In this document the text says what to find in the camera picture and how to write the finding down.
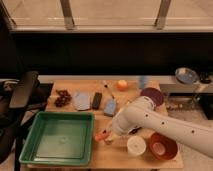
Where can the light blue sponge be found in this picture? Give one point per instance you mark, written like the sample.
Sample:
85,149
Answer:
81,101

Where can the wooden table board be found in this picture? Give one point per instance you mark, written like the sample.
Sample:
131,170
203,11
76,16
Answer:
115,156

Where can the black rectangular block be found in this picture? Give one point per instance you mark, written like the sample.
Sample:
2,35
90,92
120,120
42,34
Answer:
96,100

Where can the grey blue plate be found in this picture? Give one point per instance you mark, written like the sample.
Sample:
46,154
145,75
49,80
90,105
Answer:
186,75

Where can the metal measuring cup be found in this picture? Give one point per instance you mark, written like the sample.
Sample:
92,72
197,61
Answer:
109,140

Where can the white round lid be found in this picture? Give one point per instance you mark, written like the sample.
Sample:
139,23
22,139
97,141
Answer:
136,146

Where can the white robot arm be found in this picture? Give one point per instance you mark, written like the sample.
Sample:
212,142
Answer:
141,113

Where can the orange fruit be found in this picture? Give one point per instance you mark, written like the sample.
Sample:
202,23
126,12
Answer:
122,85

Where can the black handled knife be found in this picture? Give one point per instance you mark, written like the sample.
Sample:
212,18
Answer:
134,131

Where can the red bowl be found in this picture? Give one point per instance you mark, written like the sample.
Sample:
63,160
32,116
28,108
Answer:
162,147

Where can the black chair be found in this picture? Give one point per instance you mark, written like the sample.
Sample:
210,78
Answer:
13,133

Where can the green plastic tray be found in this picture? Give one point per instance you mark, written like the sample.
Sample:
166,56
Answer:
59,139

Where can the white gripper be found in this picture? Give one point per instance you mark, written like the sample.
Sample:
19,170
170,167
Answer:
110,132

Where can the purple bowl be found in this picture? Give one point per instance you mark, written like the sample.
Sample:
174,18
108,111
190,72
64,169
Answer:
154,94

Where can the blue small cup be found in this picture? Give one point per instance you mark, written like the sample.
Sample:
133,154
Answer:
143,81

